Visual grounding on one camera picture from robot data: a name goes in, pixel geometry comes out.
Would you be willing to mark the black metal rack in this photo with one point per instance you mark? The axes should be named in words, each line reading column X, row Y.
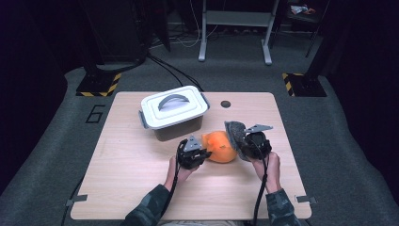
column 306, row 19

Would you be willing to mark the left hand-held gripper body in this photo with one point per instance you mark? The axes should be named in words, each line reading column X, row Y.
column 191, row 158

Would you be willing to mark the white metal desk frame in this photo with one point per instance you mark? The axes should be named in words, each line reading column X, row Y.
column 238, row 19

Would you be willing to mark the grey tape strip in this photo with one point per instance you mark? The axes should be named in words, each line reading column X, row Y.
column 306, row 199
column 76, row 199

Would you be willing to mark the black yellow striped stand base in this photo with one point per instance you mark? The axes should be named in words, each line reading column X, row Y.
column 94, row 84
column 306, row 85

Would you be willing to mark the small colourful items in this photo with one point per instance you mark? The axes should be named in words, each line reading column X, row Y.
column 301, row 9

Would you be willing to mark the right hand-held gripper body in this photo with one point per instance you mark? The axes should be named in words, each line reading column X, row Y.
column 258, row 146

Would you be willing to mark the brown transparent storage box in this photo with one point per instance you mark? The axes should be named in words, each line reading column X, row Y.
column 178, row 132

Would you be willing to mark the dark round table grommet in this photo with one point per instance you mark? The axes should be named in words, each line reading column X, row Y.
column 225, row 104

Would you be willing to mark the grey fluffy cloth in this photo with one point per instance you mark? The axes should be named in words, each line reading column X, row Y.
column 236, row 136

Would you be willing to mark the orange plush toy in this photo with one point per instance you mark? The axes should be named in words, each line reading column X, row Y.
column 219, row 150

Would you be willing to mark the person's left hand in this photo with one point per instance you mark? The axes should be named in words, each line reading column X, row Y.
column 175, row 175

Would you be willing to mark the person's right hand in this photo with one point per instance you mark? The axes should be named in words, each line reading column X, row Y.
column 271, row 171

